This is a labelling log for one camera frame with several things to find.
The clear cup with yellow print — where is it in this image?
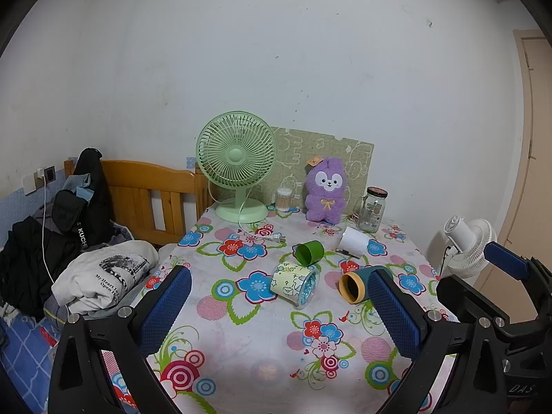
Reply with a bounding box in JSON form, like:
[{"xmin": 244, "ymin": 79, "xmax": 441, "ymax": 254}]
[{"xmin": 270, "ymin": 262, "xmax": 321, "ymax": 310}]

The white printed shirt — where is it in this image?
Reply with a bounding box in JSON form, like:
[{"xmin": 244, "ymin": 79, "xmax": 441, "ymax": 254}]
[{"xmin": 51, "ymin": 240, "xmax": 160, "ymax": 314}]

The green desk fan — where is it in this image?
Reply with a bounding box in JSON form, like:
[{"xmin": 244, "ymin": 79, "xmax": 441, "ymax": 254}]
[{"xmin": 196, "ymin": 111, "xmax": 278, "ymax": 224}]

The wooden bed headboard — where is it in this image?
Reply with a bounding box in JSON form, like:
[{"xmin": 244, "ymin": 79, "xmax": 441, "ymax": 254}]
[{"xmin": 64, "ymin": 158, "xmax": 215, "ymax": 247}]

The white fan power cable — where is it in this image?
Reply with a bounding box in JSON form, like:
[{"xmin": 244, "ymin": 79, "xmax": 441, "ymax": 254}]
[{"xmin": 238, "ymin": 187, "xmax": 288, "ymax": 246}]

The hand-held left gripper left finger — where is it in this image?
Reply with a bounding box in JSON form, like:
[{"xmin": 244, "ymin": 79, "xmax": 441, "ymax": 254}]
[{"xmin": 48, "ymin": 265, "xmax": 193, "ymax": 414}]

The pile of dark clothes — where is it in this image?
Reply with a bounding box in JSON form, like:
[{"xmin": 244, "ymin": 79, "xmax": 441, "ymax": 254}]
[{"xmin": 0, "ymin": 215, "xmax": 83, "ymax": 322}]

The blue checked bed sheet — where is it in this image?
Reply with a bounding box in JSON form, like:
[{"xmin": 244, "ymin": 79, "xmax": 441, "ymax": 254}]
[{"xmin": 0, "ymin": 304, "xmax": 65, "ymax": 402}]

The white charging cable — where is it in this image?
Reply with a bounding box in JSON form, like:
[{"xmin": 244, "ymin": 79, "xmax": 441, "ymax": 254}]
[{"xmin": 40, "ymin": 176, "xmax": 72, "ymax": 312}]

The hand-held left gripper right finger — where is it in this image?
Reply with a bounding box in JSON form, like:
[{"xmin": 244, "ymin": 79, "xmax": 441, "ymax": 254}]
[{"xmin": 366, "ymin": 269, "xmax": 510, "ymax": 414}]

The wall socket with charger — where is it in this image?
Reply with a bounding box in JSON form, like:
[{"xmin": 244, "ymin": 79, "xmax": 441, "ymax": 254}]
[{"xmin": 33, "ymin": 165, "xmax": 57, "ymax": 191}]

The glass jar with lid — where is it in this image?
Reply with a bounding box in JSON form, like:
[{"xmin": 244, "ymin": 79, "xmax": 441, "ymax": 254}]
[{"xmin": 353, "ymin": 187, "xmax": 388, "ymax": 232}]

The grey folded cloth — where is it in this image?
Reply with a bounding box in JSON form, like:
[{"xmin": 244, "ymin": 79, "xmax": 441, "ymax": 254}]
[{"xmin": 43, "ymin": 293, "xmax": 141, "ymax": 325}]

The black jacket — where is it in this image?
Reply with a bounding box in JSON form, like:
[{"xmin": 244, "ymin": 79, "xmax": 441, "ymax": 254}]
[{"xmin": 70, "ymin": 147, "xmax": 114, "ymax": 227}]

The green patterned foam board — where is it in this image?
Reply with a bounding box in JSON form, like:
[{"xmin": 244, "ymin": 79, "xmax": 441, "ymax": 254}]
[{"xmin": 258, "ymin": 126, "xmax": 375, "ymax": 217}]

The blue denim garment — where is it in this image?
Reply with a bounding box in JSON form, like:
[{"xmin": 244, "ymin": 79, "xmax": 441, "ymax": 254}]
[{"xmin": 63, "ymin": 173, "xmax": 96, "ymax": 203}]

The blue cup with yellow rim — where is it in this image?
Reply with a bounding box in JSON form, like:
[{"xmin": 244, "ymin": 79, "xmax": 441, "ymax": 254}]
[{"xmin": 338, "ymin": 266, "xmax": 391, "ymax": 305}]

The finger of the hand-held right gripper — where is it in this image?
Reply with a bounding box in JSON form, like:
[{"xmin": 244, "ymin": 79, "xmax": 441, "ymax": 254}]
[
  {"xmin": 483, "ymin": 242, "xmax": 552, "ymax": 299},
  {"xmin": 435, "ymin": 273, "xmax": 540, "ymax": 342}
]

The green cup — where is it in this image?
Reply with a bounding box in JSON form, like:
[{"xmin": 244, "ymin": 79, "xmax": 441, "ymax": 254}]
[{"xmin": 295, "ymin": 240, "xmax": 325, "ymax": 267}]

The white standing fan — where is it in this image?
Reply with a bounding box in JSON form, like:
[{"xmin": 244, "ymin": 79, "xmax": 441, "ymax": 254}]
[{"xmin": 439, "ymin": 215, "xmax": 499, "ymax": 282}]

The cotton swab container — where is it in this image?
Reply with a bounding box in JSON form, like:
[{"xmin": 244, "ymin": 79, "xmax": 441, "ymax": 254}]
[{"xmin": 276, "ymin": 187, "xmax": 294, "ymax": 213}]

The purple plush bunny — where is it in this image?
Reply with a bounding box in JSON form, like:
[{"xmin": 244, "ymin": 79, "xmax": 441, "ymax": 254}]
[{"xmin": 304, "ymin": 157, "xmax": 353, "ymax": 224}]

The white cup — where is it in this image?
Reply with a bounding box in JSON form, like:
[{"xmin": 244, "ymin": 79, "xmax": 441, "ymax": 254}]
[{"xmin": 340, "ymin": 226, "xmax": 371, "ymax": 256}]

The floral tablecloth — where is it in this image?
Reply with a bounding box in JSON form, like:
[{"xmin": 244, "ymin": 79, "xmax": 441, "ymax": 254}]
[{"xmin": 100, "ymin": 204, "xmax": 459, "ymax": 414}]

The black bag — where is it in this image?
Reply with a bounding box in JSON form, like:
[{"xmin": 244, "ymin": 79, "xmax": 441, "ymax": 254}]
[{"xmin": 51, "ymin": 189, "xmax": 94, "ymax": 252}]

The beige door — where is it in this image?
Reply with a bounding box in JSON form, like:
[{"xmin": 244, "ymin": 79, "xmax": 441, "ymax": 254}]
[{"xmin": 473, "ymin": 29, "xmax": 552, "ymax": 305}]

